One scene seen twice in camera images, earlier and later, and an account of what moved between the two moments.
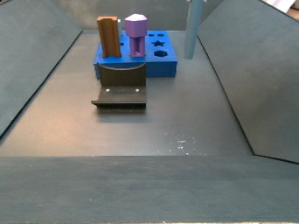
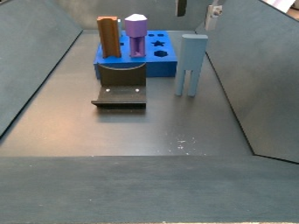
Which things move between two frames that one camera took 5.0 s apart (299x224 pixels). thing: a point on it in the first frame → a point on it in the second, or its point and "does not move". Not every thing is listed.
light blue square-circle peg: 192,26 → 194,45
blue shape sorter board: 160,58 does not move
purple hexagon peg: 135,30 does not move
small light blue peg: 119,27 does not move
